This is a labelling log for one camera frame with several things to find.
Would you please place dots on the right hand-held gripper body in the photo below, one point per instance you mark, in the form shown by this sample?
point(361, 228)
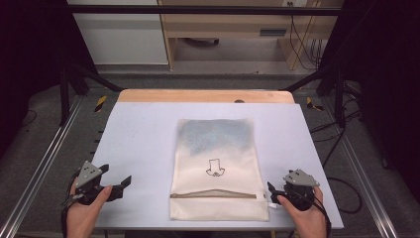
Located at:
point(299, 190)

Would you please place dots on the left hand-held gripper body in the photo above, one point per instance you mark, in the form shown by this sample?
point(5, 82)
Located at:
point(87, 174)

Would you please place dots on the white mesh laundry bag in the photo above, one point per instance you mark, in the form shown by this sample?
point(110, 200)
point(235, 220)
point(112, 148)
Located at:
point(218, 185)

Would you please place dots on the person's right hand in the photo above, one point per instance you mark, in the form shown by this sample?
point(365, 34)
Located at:
point(307, 221)

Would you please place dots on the person's left hand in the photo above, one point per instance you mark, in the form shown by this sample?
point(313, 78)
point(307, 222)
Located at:
point(82, 218)

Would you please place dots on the pale table mat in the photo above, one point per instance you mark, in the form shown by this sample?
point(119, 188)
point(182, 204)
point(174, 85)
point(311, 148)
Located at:
point(138, 142)

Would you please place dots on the black metal stand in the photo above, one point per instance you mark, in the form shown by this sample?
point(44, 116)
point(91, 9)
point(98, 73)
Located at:
point(71, 89)
point(333, 82)

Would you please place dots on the black curtain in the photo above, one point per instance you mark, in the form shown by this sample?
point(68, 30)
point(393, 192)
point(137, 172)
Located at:
point(386, 82)
point(29, 66)

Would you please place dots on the white cabinet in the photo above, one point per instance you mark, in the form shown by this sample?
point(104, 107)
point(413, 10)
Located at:
point(122, 36)

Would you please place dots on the black object under desk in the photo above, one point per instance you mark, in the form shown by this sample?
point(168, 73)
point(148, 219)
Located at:
point(202, 42)

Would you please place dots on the wooden desk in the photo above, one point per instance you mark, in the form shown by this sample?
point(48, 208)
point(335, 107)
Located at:
point(231, 24)

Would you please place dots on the black metal crossbar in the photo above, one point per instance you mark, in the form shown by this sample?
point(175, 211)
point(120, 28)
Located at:
point(198, 10)

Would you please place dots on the aluminium rail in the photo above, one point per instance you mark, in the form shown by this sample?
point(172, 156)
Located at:
point(363, 178)
point(43, 158)

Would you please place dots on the white wall socket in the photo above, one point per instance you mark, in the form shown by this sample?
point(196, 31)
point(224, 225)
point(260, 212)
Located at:
point(295, 2)

